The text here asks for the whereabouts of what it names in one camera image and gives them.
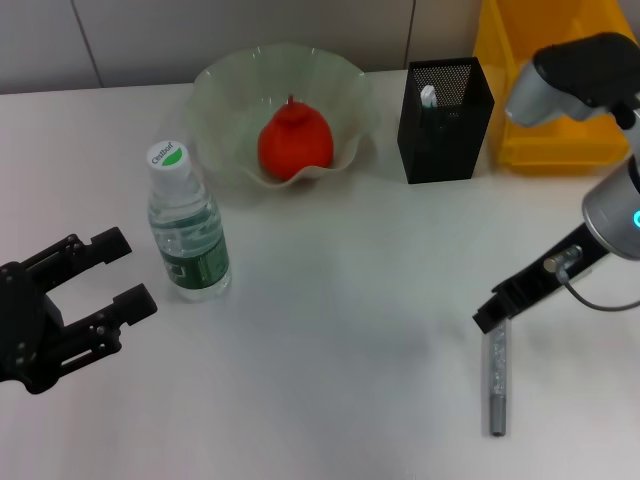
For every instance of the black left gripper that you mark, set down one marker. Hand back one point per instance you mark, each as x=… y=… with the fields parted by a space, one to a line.
x=20 y=330

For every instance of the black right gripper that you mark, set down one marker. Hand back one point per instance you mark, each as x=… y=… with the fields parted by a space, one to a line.
x=550 y=270

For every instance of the grey marker pen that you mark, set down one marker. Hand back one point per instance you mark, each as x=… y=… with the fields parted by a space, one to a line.
x=496 y=380

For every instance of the clear water bottle green label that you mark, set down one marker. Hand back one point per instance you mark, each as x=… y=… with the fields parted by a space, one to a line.
x=185 y=225

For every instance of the mint green pen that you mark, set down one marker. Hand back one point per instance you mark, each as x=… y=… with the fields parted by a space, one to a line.
x=428 y=97

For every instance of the translucent green wavy fruit plate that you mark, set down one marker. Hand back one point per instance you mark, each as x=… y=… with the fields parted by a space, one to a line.
x=340 y=100

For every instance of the black mesh pen holder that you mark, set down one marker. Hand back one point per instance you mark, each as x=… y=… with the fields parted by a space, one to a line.
x=440 y=150

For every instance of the yellow plastic storage bin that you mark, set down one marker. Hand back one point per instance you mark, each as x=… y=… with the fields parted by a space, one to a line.
x=550 y=145

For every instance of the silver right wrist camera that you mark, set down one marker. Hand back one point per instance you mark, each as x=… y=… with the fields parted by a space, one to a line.
x=565 y=75

